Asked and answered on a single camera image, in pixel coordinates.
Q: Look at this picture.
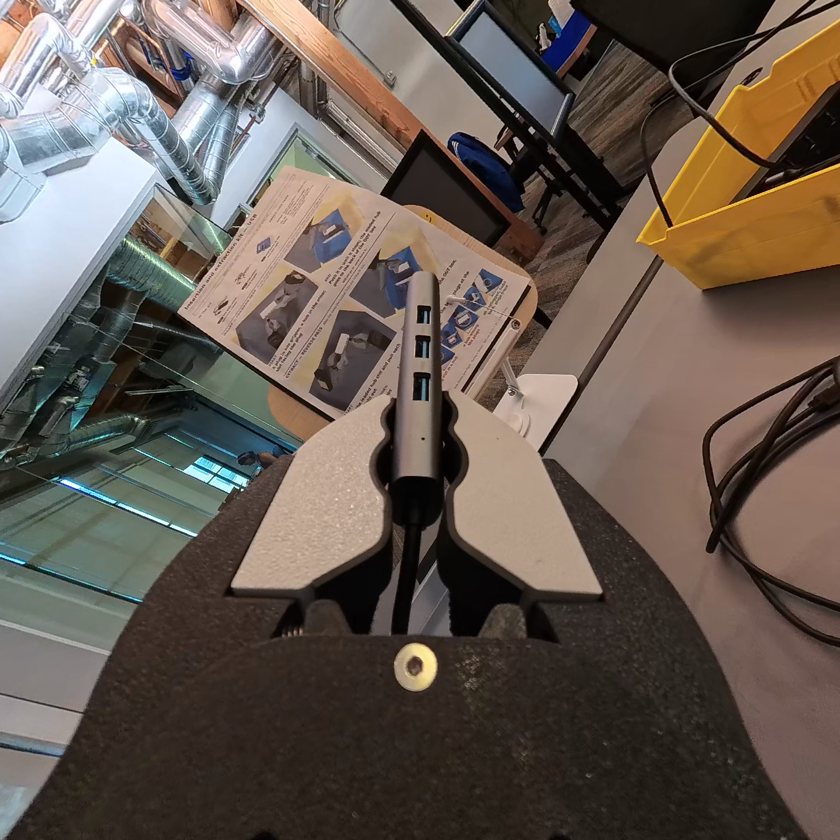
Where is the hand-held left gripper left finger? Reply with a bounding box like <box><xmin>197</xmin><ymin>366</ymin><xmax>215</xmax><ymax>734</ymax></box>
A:
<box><xmin>227</xmin><ymin>394</ymin><xmax>395</xmax><ymax>631</ymax></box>

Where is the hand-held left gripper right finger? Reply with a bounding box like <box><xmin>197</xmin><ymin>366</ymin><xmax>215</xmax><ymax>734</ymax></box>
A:
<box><xmin>437</xmin><ymin>389</ymin><xmax>605</xmax><ymax>631</ymax></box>

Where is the USB cable with tethered adapter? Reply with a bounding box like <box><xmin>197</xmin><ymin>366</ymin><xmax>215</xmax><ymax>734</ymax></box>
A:
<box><xmin>392</xmin><ymin>523</ymin><xmax>427</xmax><ymax>634</ymax></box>

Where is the grey metal USB hub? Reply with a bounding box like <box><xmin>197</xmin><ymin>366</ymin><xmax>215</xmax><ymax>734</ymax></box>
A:
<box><xmin>394</xmin><ymin>272</ymin><xmax>454</xmax><ymax>526</ymax></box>

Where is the thin black cable small plug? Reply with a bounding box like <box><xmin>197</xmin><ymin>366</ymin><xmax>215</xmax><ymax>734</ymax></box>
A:
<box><xmin>703</xmin><ymin>357</ymin><xmax>840</xmax><ymax>651</ymax></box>

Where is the yellow plastic bin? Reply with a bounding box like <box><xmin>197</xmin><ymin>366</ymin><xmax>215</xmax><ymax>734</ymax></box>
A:
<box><xmin>637</xmin><ymin>20</ymin><xmax>840</xmax><ymax>292</ymax></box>

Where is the thick black hub cable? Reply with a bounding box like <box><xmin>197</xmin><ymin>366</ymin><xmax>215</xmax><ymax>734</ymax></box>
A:
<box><xmin>641</xmin><ymin>0</ymin><xmax>840</xmax><ymax>231</ymax></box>

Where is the black USB hub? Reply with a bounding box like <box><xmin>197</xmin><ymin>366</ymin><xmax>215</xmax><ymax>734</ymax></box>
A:
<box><xmin>755</xmin><ymin>112</ymin><xmax>840</xmax><ymax>198</ymax></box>

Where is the instruction poster board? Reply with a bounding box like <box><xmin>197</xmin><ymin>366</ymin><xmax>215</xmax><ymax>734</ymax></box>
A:
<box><xmin>178</xmin><ymin>164</ymin><xmax>539</xmax><ymax>421</ymax></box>

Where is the black display panel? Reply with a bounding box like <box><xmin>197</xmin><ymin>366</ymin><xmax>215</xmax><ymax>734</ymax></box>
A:
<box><xmin>381</xmin><ymin>129</ymin><xmax>515</xmax><ymax>253</ymax></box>

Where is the blue jacket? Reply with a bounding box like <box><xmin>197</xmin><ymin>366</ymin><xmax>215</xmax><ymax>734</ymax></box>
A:
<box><xmin>447</xmin><ymin>132</ymin><xmax>529</xmax><ymax>211</ymax></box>

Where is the black framed display screen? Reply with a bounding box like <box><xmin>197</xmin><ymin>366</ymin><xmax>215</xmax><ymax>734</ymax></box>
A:
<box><xmin>444</xmin><ymin>0</ymin><xmax>578</xmax><ymax>143</ymax></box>

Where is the black office chair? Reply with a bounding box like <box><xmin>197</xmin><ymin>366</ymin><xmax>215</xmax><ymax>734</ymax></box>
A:
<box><xmin>574</xmin><ymin>0</ymin><xmax>775</xmax><ymax>77</ymax></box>

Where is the silver ventilation duct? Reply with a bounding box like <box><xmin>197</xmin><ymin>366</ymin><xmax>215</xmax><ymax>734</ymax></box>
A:
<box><xmin>0</xmin><ymin>66</ymin><xmax>172</xmax><ymax>224</ymax></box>
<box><xmin>138</xmin><ymin>0</ymin><xmax>283</xmax><ymax>198</ymax></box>

